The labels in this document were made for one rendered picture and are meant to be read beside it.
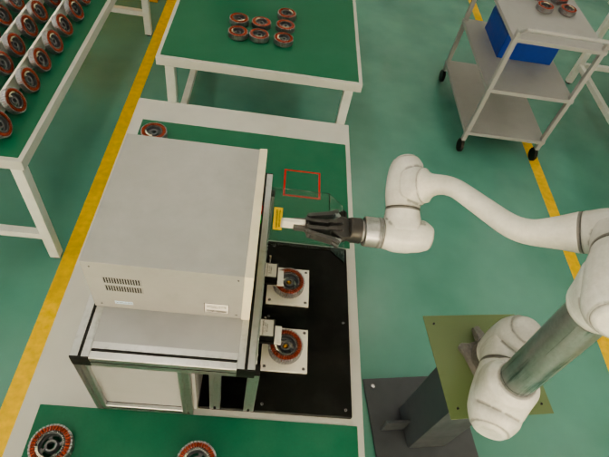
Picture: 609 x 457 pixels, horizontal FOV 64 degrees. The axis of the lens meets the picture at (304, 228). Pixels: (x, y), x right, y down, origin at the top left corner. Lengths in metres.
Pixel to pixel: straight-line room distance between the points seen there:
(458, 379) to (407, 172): 0.75
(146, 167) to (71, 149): 2.08
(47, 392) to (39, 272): 1.24
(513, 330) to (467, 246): 1.59
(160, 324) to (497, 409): 0.95
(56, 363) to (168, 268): 0.68
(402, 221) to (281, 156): 0.94
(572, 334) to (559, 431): 1.63
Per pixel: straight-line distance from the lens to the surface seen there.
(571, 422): 2.91
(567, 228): 1.28
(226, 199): 1.27
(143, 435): 1.59
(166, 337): 1.29
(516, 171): 3.88
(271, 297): 1.73
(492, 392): 1.53
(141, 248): 1.19
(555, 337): 1.30
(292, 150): 2.26
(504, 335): 1.66
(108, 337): 1.31
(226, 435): 1.58
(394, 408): 2.50
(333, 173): 2.20
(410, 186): 1.43
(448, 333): 1.87
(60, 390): 1.69
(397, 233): 1.42
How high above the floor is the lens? 2.27
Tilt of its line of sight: 51 degrees down
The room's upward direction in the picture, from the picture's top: 13 degrees clockwise
